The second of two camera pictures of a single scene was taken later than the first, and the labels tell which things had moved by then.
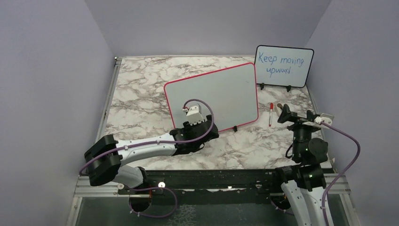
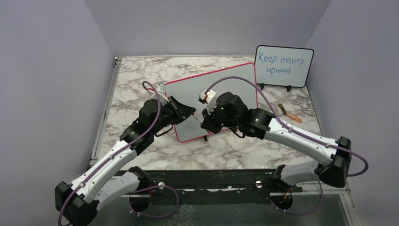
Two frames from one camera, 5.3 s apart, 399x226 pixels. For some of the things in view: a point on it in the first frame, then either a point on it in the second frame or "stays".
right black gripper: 287,115 to 208,121
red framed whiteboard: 230,93 stays
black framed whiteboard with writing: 283,66 stays
